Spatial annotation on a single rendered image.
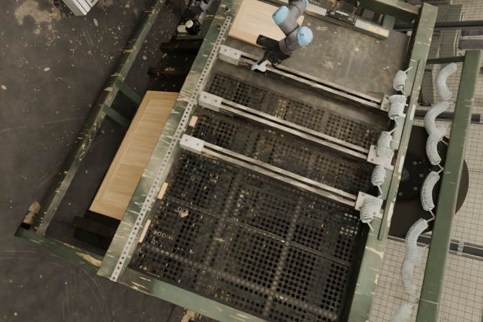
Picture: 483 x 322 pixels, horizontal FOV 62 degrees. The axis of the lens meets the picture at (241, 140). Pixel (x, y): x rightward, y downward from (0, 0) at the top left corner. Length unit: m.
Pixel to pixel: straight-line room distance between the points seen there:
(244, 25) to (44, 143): 1.46
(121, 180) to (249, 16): 1.32
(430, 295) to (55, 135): 2.44
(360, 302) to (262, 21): 1.71
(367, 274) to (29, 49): 2.26
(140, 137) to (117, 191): 0.38
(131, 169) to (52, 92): 0.69
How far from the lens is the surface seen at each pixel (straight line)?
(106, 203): 2.69
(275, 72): 2.43
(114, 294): 3.51
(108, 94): 2.83
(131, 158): 2.71
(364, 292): 2.20
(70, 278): 3.18
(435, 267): 2.66
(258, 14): 2.71
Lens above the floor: 2.39
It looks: 33 degrees down
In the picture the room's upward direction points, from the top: 98 degrees clockwise
